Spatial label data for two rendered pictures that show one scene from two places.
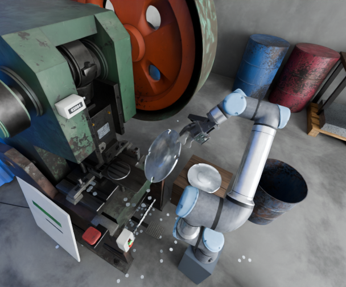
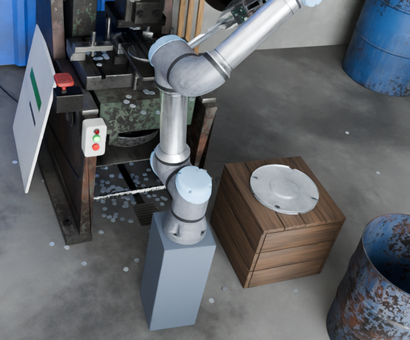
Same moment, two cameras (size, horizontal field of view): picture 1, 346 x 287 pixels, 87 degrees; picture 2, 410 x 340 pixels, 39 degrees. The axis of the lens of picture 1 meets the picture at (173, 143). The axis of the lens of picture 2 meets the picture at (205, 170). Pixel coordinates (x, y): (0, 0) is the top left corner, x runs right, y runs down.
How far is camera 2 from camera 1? 1.37 m
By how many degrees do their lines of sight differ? 27
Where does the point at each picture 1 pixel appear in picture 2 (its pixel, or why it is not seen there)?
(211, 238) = (189, 177)
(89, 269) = (30, 208)
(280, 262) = not seen: outside the picture
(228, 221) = (183, 67)
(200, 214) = (164, 53)
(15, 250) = not seen: outside the picture
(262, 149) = (264, 11)
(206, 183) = (279, 194)
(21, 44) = not seen: outside the picture
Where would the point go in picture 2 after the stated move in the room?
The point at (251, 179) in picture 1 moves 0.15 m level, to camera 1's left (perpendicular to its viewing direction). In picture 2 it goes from (235, 37) to (195, 14)
